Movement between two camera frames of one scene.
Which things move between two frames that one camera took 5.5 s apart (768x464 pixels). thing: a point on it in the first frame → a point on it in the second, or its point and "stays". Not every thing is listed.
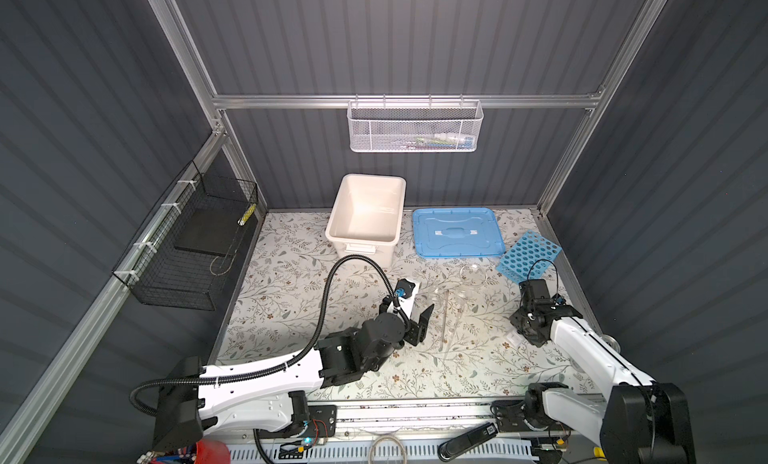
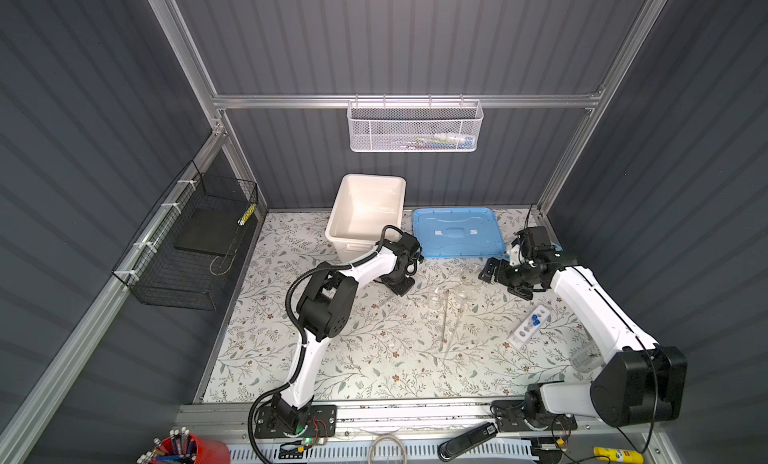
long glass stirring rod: (445, 319) stays
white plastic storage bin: (367, 217) stays
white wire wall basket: (415, 126) stays
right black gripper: (516, 319) → (499, 275)
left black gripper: (416, 330) → (399, 290)
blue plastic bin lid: (457, 233) stays
